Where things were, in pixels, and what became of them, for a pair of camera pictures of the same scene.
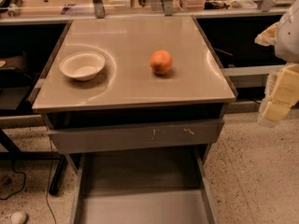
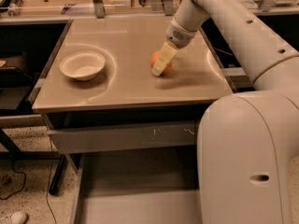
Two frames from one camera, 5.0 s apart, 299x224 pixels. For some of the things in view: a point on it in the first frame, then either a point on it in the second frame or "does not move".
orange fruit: x=161 y=62 does not move
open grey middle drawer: x=165 y=186 does not move
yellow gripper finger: x=281 y=95 -> x=177 y=35
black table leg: x=58 y=175 does not move
